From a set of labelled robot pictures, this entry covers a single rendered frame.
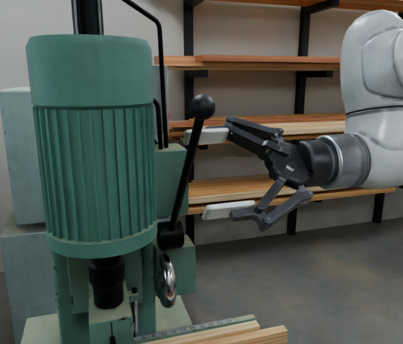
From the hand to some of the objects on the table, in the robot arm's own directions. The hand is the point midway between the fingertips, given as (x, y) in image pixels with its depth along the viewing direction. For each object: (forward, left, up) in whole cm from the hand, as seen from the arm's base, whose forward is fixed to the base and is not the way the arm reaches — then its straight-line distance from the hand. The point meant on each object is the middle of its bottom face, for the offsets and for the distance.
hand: (201, 172), depth 54 cm
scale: (+18, 0, -37) cm, 41 cm away
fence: (+18, 0, -42) cm, 46 cm away
